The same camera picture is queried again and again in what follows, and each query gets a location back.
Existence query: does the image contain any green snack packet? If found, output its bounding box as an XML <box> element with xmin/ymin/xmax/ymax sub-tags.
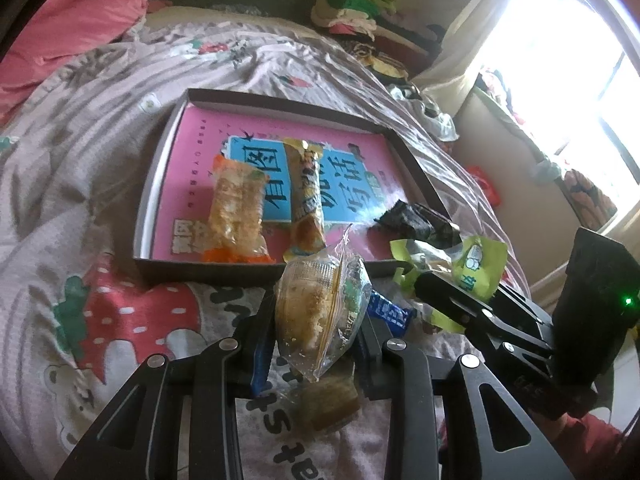
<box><xmin>390</xmin><ymin>235</ymin><xmax>508</xmax><ymax>334</ymax></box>

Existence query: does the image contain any blue cookie packet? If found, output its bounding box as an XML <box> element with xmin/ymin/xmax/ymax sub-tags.
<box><xmin>368</xmin><ymin>290</ymin><xmax>416</xmax><ymax>338</ymax></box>

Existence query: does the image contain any green yellow cake packet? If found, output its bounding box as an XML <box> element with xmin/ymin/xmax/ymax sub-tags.
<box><xmin>297</xmin><ymin>368</ymin><xmax>360</xmax><ymax>432</ymax></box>

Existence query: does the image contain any clear round cake packet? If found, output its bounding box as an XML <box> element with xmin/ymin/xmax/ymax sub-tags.
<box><xmin>274</xmin><ymin>231</ymin><xmax>372</xmax><ymax>382</ymax></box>

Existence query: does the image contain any right hand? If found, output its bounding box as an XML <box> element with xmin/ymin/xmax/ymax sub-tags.
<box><xmin>529</xmin><ymin>411</ymin><xmax>626</xmax><ymax>479</ymax></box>

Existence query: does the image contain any red plastic bag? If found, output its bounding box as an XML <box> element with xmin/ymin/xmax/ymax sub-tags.
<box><xmin>466</xmin><ymin>166</ymin><xmax>501</xmax><ymax>208</ymax></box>

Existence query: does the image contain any strawberry print quilt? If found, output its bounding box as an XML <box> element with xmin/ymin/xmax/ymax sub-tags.
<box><xmin>1</xmin><ymin>23</ymin><xmax>506</xmax><ymax>479</ymax></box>

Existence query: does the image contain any black small snack packet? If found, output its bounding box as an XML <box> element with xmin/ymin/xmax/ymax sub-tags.
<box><xmin>376</xmin><ymin>200</ymin><xmax>462</xmax><ymax>249</ymax></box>

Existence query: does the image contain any dark cardboard box tray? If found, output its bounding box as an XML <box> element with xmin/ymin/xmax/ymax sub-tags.
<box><xmin>132</xmin><ymin>89</ymin><xmax>448</xmax><ymax>286</ymax></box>

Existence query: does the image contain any floral bag with white plastic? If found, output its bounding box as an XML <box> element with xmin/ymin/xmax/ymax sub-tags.
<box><xmin>386</xmin><ymin>84</ymin><xmax>459</xmax><ymax>143</ymax></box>

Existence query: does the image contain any orange clear cracker packet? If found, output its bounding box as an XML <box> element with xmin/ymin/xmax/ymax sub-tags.
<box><xmin>202</xmin><ymin>155</ymin><xmax>276</xmax><ymax>264</ymax></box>

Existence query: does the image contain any cream curtain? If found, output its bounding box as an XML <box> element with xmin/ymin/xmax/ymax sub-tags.
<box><xmin>412</xmin><ymin>0</ymin><xmax>509</xmax><ymax>116</ymax></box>

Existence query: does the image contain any pile of folded clothes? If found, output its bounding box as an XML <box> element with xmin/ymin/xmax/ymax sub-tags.
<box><xmin>309</xmin><ymin>0</ymin><xmax>446</xmax><ymax>86</ymax></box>

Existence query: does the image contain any pink blanket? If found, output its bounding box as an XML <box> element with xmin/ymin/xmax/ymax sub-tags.
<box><xmin>1</xmin><ymin>0</ymin><xmax>149</xmax><ymax>124</ymax></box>

